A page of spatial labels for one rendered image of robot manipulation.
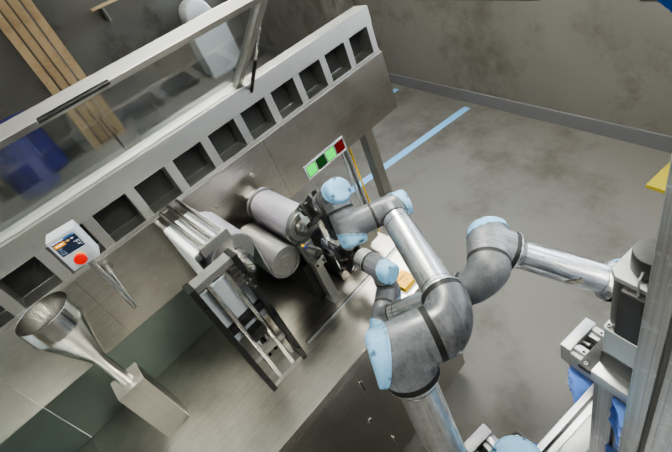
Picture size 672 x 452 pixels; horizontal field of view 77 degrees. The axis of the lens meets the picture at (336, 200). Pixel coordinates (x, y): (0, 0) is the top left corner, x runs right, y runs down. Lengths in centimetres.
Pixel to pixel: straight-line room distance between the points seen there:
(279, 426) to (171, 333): 58
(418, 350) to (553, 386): 158
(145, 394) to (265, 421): 38
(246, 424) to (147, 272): 62
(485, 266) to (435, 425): 42
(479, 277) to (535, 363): 131
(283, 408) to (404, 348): 75
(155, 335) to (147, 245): 37
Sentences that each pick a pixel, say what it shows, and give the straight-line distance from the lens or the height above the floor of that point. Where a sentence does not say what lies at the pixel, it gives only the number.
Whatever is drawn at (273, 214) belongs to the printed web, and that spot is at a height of 130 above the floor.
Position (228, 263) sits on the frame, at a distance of 121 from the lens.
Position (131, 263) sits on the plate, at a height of 136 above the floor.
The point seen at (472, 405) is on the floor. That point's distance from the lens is 235.
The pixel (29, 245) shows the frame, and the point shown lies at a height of 161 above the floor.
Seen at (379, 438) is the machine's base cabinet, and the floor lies 36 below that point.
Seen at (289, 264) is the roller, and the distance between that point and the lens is 151.
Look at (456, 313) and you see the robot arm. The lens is 88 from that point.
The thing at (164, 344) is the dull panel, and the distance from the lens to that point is 183.
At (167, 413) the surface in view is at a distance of 165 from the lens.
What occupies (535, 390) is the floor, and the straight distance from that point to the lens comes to 238.
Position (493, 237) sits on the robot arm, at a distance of 123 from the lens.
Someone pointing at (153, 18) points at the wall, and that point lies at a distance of 861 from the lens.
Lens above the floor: 214
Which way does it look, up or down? 36 degrees down
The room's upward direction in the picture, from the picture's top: 24 degrees counter-clockwise
